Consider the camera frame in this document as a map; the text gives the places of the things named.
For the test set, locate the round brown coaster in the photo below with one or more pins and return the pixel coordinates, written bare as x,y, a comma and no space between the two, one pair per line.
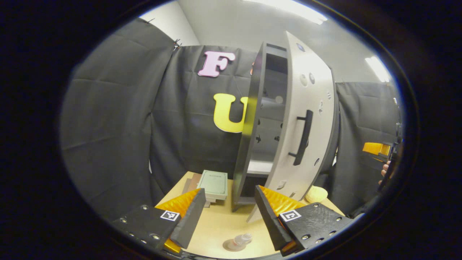
227,247

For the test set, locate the yellow plush toy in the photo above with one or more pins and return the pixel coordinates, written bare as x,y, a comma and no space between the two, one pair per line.
317,194

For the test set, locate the black backdrop cloth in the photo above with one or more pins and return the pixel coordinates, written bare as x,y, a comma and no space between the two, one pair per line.
108,126

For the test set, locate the dark grey cabinet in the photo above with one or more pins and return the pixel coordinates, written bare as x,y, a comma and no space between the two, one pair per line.
247,144

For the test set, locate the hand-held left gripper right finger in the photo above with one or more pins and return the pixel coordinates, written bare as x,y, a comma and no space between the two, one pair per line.
269,220

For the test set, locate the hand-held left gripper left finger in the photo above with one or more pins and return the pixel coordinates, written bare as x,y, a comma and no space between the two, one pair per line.
189,222

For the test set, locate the clear plastic bottle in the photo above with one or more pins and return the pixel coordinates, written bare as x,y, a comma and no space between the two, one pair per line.
240,241

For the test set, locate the brown cover book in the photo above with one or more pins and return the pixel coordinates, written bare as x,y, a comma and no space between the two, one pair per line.
195,180
186,187

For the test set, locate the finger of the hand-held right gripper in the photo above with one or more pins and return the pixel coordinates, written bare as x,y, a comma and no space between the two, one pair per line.
373,148

